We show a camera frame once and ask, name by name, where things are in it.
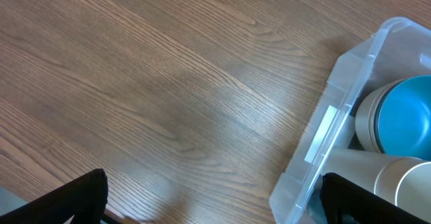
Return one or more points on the blue bowl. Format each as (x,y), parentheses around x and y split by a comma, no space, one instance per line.
(402,121)

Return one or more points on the cream tall cup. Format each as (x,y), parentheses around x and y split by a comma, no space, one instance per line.
(405,183)
(378,173)

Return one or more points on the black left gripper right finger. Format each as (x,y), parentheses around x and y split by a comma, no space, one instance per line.
(345,202)

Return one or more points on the cream tall cup front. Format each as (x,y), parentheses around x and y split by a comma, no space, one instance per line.
(405,183)

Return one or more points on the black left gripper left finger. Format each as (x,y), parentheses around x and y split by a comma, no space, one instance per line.
(82,200)

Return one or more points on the small cream bowl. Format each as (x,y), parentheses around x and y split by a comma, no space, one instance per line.
(379,95)

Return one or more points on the clear plastic storage bin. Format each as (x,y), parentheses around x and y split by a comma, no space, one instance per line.
(399,49)

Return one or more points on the large cream bowl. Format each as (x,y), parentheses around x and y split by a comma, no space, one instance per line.
(361,123)

